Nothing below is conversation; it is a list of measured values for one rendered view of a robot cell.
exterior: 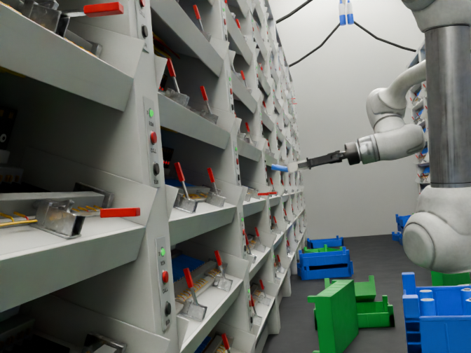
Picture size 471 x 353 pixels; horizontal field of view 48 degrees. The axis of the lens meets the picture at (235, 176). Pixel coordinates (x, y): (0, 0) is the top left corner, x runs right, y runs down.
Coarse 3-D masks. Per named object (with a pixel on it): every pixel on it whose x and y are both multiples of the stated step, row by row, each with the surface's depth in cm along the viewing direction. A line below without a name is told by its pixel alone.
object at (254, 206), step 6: (240, 180) 206; (246, 180) 206; (246, 186) 204; (252, 186) 205; (258, 186) 205; (264, 186) 205; (246, 192) 145; (264, 192) 205; (252, 198) 184; (264, 198) 205; (246, 204) 152; (252, 204) 167; (258, 204) 182; (264, 204) 203; (246, 210) 156; (252, 210) 172; (258, 210) 188
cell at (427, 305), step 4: (424, 300) 71; (428, 300) 71; (432, 300) 71; (424, 304) 71; (428, 304) 70; (432, 304) 70; (424, 308) 71; (428, 308) 70; (432, 308) 70; (424, 312) 71; (428, 312) 70; (432, 312) 70
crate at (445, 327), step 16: (416, 288) 87; (432, 288) 86; (448, 288) 85; (464, 288) 84; (416, 304) 68; (448, 304) 85; (416, 320) 68; (432, 320) 68; (448, 320) 67; (464, 320) 66; (416, 336) 68; (432, 336) 68; (448, 336) 67; (464, 336) 67; (416, 352) 68; (432, 352) 68; (448, 352) 67; (464, 352) 66
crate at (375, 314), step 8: (384, 296) 217; (360, 304) 220; (368, 304) 219; (376, 304) 219; (384, 304) 217; (360, 312) 220; (368, 312) 219; (376, 312) 219; (384, 312) 199; (392, 312) 199; (360, 320) 201; (368, 320) 200; (376, 320) 200; (384, 320) 199; (392, 320) 199
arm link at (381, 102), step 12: (408, 72) 161; (420, 72) 155; (396, 84) 168; (408, 84) 164; (372, 96) 179; (384, 96) 172; (396, 96) 170; (372, 108) 176; (384, 108) 172; (396, 108) 171; (372, 120) 176
